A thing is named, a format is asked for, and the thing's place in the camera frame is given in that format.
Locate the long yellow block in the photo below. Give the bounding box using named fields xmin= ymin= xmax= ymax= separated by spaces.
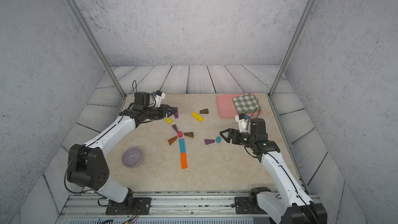
xmin=165 ymin=118 xmax=173 ymax=124

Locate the dark brown triangular block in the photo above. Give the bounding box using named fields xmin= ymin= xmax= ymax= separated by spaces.
xmin=200 ymin=108 xmax=209 ymax=114

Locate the pink plastic tray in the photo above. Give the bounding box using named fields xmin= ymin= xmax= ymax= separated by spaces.
xmin=216 ymin=93 xmax=245 ymax=118

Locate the yellow rectangular block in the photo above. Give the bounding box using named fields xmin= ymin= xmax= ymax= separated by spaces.
xmin=191 ymin=112 xmax=204 ymax=122

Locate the purple rectangular block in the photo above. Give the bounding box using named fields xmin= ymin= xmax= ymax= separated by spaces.
xmin=174 ymin=107 xmax=179 ymax=119

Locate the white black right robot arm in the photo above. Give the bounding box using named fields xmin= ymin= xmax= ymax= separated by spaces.
xmin=220 ymin=115 xmax=328 ymax=224

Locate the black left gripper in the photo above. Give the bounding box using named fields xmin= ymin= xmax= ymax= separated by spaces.
xmin=143 ymin=104 xmax=177 ymax=120

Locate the aluminium front rail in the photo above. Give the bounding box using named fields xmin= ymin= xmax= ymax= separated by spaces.
xmin=56 ymin=191 xmax=272 ymax=224

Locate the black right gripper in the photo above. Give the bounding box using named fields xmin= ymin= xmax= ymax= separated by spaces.
xmin=220 ymin=129 xmax=256 ymax=148

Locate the reddish brown wooden wedge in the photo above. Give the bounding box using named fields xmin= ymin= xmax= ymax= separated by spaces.
xmin=168 ymin=136 xmax=178 ymax=146

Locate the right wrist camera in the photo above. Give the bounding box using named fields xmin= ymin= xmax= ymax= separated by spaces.
xmin=235 ymin=114 xmax=249 ymax=133

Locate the dark brown rectangular block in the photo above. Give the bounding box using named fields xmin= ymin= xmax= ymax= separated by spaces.
xmin=184 ymin=132 xmax=194 ymax=138

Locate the lilac ceramic bowl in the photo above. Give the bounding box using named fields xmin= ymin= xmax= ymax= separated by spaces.
xmin=121 ymin=147 xmax=144 ymax=168

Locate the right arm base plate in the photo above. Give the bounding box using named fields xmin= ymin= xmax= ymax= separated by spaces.
xmin=231 ymin=197 xmax=266 ymax=215

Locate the orange rectangular block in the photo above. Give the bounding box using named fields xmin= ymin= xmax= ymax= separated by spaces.
xmin=180 ymin=152 xmax=188 ymax=169

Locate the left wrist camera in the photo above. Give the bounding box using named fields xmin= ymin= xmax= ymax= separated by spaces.
xmin=152 ymin=90 xmax=166 ymax=107

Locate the green white checkered cloth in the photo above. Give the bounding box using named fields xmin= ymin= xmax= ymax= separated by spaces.
xmin=232 ymin=93 xmax=261 ymax=114

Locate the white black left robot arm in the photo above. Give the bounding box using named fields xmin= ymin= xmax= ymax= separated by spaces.
xmin=64 ymin=91 xmax=177 ymax=205

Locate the teal rectangular block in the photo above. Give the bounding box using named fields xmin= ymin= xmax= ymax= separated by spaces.
xmin=179 ymin=139 xmax=186 ymax=153

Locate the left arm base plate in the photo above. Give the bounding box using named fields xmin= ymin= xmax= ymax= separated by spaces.
xmin=105 ymin=197 xmax=152 ymax=215

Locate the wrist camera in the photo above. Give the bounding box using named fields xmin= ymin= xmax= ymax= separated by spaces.
xmin=235 ymin=114 xmax=249 ymax=133
xmin=152 ymin=90 xmax=166 ymax=107

